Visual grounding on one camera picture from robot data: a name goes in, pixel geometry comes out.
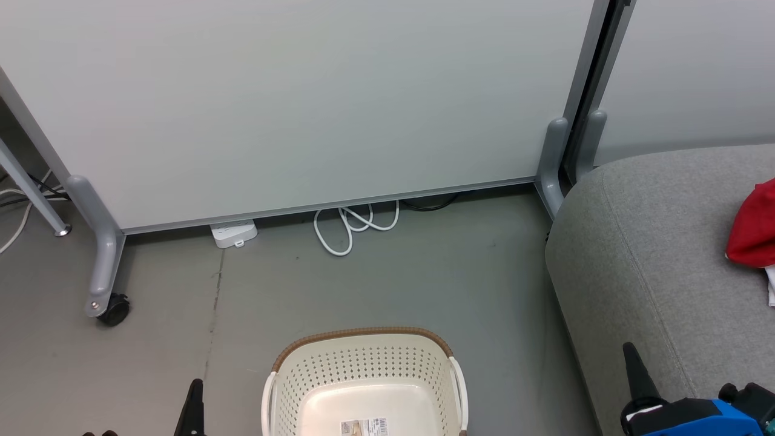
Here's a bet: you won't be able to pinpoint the grey fabric sofa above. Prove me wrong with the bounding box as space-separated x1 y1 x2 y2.
545 144 775 436

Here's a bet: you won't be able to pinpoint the black caster wheel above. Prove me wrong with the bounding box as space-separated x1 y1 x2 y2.
97 293 131 328

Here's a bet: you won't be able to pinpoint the white cable by table leg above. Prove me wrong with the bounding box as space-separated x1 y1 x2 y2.
0 188 38 255

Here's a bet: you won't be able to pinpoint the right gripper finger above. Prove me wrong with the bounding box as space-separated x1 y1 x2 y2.
622 342 667 402

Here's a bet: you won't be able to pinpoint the wide white partition panel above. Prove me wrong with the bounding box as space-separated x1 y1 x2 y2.
0 0 609 234

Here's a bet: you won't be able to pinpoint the coiled white power cable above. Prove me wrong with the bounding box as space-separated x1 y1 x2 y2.
313 201 401 257

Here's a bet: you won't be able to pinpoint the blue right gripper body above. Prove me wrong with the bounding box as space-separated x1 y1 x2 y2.
621 397 767 436

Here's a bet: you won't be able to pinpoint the red printed sweatshirt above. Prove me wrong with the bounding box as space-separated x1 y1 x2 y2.
725 179 775 269

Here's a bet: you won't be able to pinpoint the white power strip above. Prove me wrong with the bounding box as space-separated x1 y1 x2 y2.
209 219 258 249

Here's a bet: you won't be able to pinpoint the black cables by table leg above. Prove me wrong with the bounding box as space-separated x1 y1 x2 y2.
23 171 71 202

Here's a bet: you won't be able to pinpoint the narrow white partition panel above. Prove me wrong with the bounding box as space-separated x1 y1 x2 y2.
596 0 775 165

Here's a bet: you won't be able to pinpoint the cream perforated laundry basket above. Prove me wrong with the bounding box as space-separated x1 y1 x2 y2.
262 327 469 436

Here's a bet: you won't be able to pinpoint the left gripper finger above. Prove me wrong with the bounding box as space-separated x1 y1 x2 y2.
174 378 205 436

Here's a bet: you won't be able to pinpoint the grey partition leg with caster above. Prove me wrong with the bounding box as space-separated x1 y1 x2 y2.
65 176 127 318

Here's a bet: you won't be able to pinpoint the black floor cable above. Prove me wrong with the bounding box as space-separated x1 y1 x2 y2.
400 192 461 212

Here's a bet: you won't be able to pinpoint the slim grey metal table leg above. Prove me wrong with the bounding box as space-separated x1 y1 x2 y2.
0 139 72 237

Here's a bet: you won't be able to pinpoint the paper label with barcode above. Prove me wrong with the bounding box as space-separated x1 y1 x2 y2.
340 417 389 436

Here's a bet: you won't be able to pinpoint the grey upright partition foot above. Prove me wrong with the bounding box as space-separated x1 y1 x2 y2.
575 109 608 183
536 118 570 219

